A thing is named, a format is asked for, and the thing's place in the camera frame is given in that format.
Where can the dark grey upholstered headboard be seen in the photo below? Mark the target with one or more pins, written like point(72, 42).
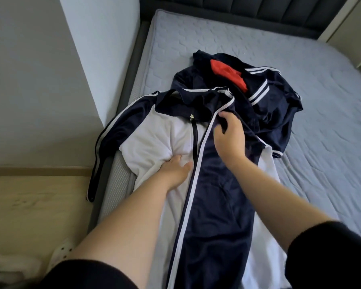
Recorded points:
point(240, 9)

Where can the white and navy garment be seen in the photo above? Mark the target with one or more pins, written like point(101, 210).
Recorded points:
point(216, 237)

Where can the person's left hand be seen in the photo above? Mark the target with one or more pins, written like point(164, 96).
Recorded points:
point(175, 171)

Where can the person's left forearm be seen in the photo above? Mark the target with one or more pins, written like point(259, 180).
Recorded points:
point(132, 237)

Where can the person's right forearm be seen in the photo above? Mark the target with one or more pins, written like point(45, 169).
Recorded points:
point(283, 201)

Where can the grey quilted bed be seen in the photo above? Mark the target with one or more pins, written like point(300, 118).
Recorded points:
point(331, 117)

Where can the person's right hand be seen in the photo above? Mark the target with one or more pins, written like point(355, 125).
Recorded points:
point(230, 141)

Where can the red and navy sports jacket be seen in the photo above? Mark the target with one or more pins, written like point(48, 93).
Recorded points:
point(271, 111)

